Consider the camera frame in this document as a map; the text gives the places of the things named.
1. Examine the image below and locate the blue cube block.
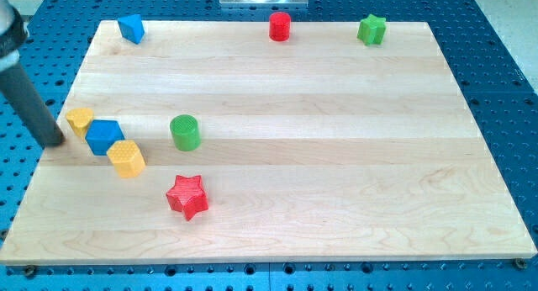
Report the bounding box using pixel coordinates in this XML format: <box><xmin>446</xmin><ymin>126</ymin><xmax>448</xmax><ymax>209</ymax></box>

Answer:
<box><xmin>117</xmin><ymin>14</ymin><xmax>145</xmax><ymax>44</ymax></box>

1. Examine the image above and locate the green star block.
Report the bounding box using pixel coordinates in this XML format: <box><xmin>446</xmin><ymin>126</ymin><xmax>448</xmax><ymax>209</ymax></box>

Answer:
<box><xmin>356</xmin><ymin>14</ymin><xmax>387</xmax><ymax>45</ymax></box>

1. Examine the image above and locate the board corner screw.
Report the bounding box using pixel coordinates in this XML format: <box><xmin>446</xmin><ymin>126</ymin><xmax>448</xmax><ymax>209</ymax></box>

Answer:
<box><xmin>22</xmin><ymin>265</ymin><xmax>37</xmax><ymax>278</ymax></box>
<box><xmin>513</xmin><ymin>258</ymin><xmax>527</xmax><ymax>270</ymax></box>

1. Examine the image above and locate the robot arm end clamp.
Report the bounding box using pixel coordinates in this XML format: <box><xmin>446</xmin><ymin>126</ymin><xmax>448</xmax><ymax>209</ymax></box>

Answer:
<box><xmin>1</xmin><ymin>0</ymin><xmax>29</xmax><ymax>71</ymax></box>

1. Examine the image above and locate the blue hexagon block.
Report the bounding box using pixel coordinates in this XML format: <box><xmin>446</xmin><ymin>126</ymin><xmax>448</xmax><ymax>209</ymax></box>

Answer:
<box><xmin>85</xmin><ymin>119</ymin><xmax>124</xmax><ymax>156</ymax></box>

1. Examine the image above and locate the red cylinder block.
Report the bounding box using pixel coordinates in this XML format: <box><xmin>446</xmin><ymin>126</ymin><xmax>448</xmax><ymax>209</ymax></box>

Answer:
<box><xmin>269</xmin><ymin>12</ymin><xmax>291</xmax><ymax>41</ymax></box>

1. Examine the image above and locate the yellow heart block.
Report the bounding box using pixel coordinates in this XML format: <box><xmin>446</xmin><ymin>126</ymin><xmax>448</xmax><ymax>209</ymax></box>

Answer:
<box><xmin>66</xmin><ymin>108</ymin><xmax>94</xmax><ymax>139</ymax></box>

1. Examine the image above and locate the green cylinder block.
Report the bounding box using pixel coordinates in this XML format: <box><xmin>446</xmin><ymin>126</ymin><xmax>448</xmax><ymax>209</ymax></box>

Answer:
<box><xmin>170</xmin><ymin>114</ymin><xmax>201</xmax><ymax>151</ymax></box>

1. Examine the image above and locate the right board corner screw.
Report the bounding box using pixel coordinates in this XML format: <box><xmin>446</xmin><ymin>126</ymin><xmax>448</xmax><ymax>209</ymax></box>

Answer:
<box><xmin>513</xmin><ymin>258</ymin><xmax>527</xmax><ymax>270</ymax></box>

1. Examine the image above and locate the left board corner screw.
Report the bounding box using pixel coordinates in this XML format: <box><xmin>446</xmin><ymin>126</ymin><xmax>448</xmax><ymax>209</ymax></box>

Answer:
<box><xmin>22</xmin><ymin>265</ymin><xmax>37</xmax><ymax>278</ymax></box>

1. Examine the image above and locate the yellow hexagon block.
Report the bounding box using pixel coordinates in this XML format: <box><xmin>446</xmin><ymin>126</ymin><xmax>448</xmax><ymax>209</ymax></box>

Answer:
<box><xmin>106</xmin><ymin>140</ymin><xmax>145</xmax><ymax>178</ymax></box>

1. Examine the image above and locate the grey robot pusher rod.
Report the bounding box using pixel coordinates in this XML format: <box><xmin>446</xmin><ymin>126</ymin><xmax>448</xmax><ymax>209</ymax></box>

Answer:
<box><xmin>1</xmin><ymin>62</ymin><xmax>64</xmax><ymax>148</ymax></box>

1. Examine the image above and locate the red star block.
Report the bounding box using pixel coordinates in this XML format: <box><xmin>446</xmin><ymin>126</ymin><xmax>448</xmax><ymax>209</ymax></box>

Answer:
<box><xmin>166</xmin><ymin>175</ymin><xmax>208</xmax><ymax>221</ymax></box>

